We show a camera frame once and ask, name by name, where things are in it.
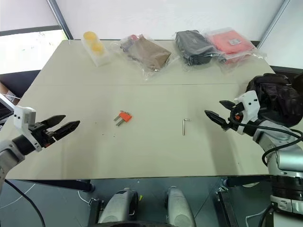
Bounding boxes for brown cardboard box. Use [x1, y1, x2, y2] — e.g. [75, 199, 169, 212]
[0, 81, 20, 105]

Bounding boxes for black table leg bracket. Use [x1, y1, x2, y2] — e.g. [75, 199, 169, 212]
[88, 198, 105, 227]
[214, 188, 240, 227]

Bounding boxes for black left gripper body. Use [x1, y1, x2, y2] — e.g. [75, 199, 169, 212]
[28, 122, 59, 149]

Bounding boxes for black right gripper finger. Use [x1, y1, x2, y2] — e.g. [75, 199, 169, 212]
[204, 109, 230, 131]
[219, 99, 238, 111]

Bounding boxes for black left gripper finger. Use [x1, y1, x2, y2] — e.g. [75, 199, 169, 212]
[35, 114, 67, 131]
[53, 120, 81, 141]

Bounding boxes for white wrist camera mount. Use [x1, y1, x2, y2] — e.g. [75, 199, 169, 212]
[13, 105, 44, 152]
[233, 90, 261, 136]

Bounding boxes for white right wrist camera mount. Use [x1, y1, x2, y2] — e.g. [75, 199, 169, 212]
[233, 90, 261, 136]

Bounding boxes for black backpack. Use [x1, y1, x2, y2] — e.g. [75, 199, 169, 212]
[245, 73, 302, 128]

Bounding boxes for brown pouch in clear bag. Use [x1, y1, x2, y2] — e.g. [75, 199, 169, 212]
[109, 34, 178, 80]

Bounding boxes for dark low cabinet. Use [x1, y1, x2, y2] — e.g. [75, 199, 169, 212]
[0, 69, 41, 100]

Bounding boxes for black window frame bar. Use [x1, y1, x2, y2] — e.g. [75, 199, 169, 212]
[45, 0, 73, 40]

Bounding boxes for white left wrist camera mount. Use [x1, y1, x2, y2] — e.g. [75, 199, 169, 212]
[13, 105, 44, 152]

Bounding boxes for red pouch in clear bag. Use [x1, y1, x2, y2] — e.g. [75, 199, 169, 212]
[204, 28, 258, 74]

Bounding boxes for black pouch in clear bag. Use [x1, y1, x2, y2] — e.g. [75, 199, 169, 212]
[174, 29, 217, 70]

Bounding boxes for silver device with dark screen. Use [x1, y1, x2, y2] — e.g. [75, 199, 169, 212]
[0, 93, 15, 122]

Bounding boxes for orange plastic hex-key holder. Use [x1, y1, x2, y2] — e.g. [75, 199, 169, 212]
[118, 111, 133, 123]

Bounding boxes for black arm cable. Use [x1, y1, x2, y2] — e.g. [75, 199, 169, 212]
[233, 120, 303, 166]
[4, 179, 46, 227]

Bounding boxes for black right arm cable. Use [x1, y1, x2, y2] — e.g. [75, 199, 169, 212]
[233, 120, 303, 166]

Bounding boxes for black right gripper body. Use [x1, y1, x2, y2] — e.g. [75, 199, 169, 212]
[226, 102, 245, 132]

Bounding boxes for grey window frame post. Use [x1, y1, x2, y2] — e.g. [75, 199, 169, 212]
[256, 0, 294, 49]

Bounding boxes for white floor cable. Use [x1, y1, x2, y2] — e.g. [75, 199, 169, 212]
[77, 188, 92, 204]

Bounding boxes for yellow round item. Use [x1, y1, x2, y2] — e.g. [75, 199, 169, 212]
[83, 31, 98, 44]
[91, 42, 104, 56]

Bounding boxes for grey rounded robot leg shell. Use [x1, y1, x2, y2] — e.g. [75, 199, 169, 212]
[165, 186, 196, 225]
[98, 187, 139, 225]

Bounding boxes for clear plastic box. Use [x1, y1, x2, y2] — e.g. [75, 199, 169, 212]
[82, 31, 111, 67]

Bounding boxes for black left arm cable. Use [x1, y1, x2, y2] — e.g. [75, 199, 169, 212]
[4, 179, 46, 227]

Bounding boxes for black table frame bar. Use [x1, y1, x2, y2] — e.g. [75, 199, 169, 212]
[22, 179, 93, 192]
[225, 175, 273, 188]

